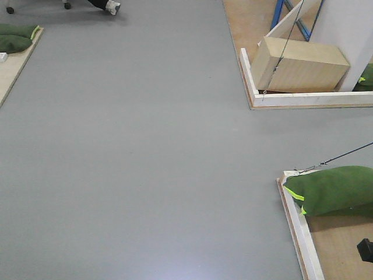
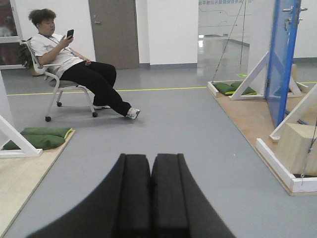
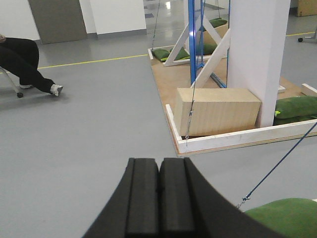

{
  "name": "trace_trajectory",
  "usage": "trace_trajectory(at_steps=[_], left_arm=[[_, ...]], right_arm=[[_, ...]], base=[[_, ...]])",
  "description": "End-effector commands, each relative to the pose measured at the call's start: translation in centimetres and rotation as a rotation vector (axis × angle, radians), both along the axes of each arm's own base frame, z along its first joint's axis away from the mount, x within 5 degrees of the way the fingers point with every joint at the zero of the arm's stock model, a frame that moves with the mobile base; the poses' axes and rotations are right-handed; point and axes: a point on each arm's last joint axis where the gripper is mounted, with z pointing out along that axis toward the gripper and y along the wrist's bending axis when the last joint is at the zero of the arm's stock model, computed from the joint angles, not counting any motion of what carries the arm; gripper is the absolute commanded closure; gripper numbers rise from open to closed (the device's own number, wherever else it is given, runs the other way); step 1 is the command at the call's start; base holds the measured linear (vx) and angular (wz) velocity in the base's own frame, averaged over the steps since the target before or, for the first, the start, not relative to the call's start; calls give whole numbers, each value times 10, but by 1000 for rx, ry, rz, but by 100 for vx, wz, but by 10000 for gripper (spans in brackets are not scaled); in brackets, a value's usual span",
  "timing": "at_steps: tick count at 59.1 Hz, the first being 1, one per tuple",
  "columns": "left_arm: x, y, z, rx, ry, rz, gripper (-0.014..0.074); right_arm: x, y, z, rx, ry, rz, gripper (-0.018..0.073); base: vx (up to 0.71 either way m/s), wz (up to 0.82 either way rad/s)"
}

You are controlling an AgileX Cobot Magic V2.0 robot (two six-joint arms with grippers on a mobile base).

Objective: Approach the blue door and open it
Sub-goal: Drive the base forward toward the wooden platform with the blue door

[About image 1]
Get green sandbag lower left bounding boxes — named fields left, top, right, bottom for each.
left=0, top=35, right=33, bottom=54

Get white wall panel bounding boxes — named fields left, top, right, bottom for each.
left=311, top=0, right=372, bottom=92

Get light wooden box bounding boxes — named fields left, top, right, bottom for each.
left=251, top=37, right=350, bottom=93

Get white leaning board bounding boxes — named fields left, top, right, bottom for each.
left=257, top=0, right=321, bottom=47

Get black guy rope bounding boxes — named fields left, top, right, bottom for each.
left=261, top=0, right=305, bottom=102
left=294, top=142, right=373, bottom=175

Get person's white shoe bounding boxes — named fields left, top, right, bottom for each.
left=105, top=0, right=121, bottom=16

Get small white box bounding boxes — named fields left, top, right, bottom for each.
left=0, top=52, right=8, bottom=62

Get white frame lower right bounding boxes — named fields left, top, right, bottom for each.
left=276, top=171, right=325, bottom=280

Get green sandbag behind panel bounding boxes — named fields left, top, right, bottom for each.
left=353, top=64, right=373, bottom=92

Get white wooden base frame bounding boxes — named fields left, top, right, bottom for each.
left=238, top=48, right=372, bottom=110

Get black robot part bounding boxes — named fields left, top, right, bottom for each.
left=357, top=238, right=373, bottom=263

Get green sandbag lower right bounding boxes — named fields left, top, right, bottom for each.
left=283, top=166, right=372, bottom=218

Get blue metal frame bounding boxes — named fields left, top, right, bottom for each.
left=272, top=0, right=325, bottom=43

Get black guy rope lower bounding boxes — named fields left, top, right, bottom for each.
left=294, top=142, right=373, bottom=175

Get plywood platform left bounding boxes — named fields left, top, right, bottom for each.
left=1, top=27, right=44, bottom=107

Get black guy rope upper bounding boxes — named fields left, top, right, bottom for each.
left=261, top=0, right=305, bottom=102

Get green sandbag upper left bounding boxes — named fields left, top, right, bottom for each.
left=1, top=23, right=40, bottom=40

